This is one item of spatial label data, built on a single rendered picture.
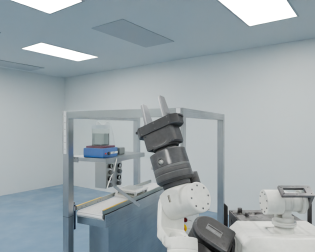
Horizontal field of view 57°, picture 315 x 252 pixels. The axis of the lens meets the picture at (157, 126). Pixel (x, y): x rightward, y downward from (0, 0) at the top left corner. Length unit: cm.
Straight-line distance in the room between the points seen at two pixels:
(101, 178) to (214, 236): 159
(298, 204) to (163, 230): 39
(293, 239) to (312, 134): 415
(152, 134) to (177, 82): 520
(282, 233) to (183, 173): 35
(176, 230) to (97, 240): 199
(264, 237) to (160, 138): 38
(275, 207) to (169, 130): 36
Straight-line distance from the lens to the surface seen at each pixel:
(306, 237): 89
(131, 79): 664
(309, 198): 89
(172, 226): 70
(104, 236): 260
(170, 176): 65
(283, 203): 86
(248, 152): 522
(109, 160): 231
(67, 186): 247
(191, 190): 63
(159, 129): 69
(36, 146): 790
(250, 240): 84
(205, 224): 85
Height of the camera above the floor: 157
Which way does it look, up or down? level
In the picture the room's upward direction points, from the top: straight up
